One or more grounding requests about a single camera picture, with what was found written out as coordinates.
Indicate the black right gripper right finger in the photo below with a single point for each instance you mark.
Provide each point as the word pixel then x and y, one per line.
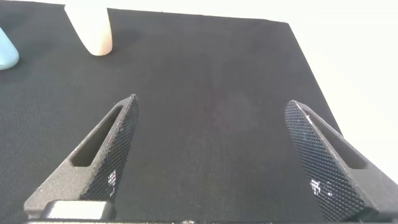
pixel 329 168

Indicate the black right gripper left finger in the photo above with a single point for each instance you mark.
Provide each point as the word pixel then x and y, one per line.
pixel 93 174

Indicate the cream plastic cup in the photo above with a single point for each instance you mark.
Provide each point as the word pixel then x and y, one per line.
pixel 93 31

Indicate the light blue plastic cup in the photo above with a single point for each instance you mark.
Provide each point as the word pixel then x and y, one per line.
pixel 6 53

